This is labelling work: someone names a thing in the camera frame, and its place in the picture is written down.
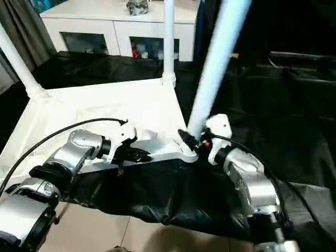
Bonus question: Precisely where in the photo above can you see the white plastic table top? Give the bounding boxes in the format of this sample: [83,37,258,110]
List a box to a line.
[0,78,199,184]

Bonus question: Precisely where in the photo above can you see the white plastic table leg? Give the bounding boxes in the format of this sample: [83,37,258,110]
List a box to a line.
[0,25,49,98]
[160,0,177,86]
[186,0,252,139]

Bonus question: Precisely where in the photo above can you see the black work mat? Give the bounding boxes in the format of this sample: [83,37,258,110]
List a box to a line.
[0,49,336,245]

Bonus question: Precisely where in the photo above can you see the white cabinet with glass doors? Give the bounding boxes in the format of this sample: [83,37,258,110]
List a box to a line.
[40,0,200,62]

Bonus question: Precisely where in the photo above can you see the black flat panel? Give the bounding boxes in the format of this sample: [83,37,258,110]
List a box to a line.
[270,51,336,64]

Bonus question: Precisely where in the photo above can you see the dark metallic object on cabinet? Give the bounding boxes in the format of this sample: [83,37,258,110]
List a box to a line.
[125,0,150,15]

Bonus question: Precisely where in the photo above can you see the grey brown curtain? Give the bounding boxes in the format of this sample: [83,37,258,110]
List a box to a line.
[0,0,57,77]

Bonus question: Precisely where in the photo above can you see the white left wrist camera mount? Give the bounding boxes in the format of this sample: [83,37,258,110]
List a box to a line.
[106,123,139,163]

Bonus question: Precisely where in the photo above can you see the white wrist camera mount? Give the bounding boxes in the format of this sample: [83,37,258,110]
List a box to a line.
[204,114,233,165]
[106,123,139,163]

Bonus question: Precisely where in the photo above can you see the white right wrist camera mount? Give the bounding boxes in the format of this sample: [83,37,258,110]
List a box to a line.
[204,114,233,165]

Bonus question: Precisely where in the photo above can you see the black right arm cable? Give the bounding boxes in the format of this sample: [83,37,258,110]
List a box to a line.
[212,135,336,237]

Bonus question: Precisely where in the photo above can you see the black metal table frame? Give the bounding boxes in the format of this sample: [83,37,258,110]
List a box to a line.
[55,203,70,225]

